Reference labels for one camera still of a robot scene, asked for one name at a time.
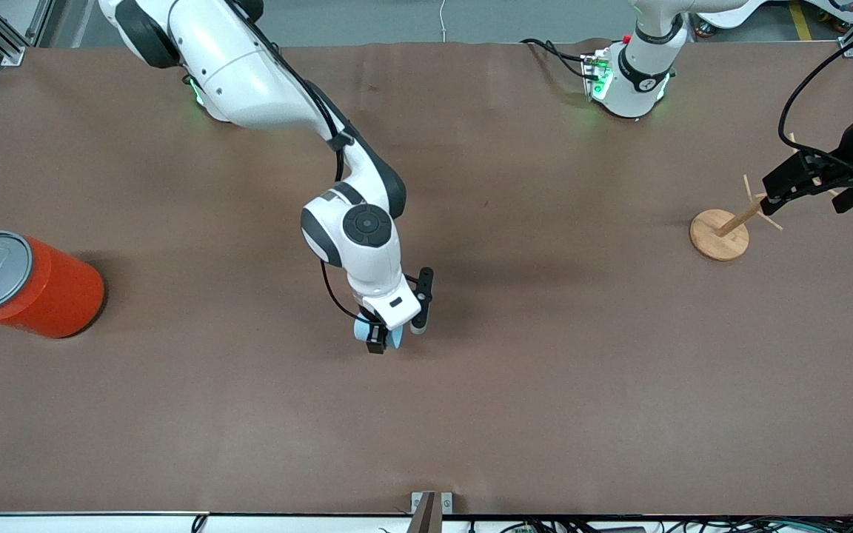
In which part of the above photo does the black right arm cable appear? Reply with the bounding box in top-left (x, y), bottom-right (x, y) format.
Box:
top-left (234, 0), bottom-right (372, 326)

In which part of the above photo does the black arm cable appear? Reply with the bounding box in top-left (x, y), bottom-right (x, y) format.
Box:
top-left (778, 22), bottom-right (853, 175)
top-left (234, 0), bottom-right (372, 326)

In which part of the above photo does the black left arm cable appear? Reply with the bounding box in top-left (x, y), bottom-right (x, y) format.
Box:
top-left (778, 22), bottom-right (853, 175)

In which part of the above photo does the light blue plastic cup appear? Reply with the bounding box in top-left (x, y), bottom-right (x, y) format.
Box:
top-left (354, 314), bottom-right (404, 350)

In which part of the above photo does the brown table cover mat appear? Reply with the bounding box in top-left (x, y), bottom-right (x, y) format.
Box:
top-left (0, 38), bottom-right (853, 517)

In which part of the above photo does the orange can with metal lid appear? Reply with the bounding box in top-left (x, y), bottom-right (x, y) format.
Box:
top-left (0, 230), bottom-right (106, 340)

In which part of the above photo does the grey metal edge bracket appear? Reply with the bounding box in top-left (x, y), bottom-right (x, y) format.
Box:
top-left (410, 491), bottom-right (454, 533)

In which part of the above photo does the wooden mug tree stand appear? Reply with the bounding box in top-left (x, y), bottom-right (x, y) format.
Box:
top-left (689, 133), bottom-right (840, 262)

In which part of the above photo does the tangled black cable bundle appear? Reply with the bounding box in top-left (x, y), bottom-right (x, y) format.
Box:
top-left (464, 514), bottom-right (853, 533)

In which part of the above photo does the black left base cable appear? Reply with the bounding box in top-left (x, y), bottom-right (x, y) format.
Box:
top-left (521, 38), bottom-right (598, 81)

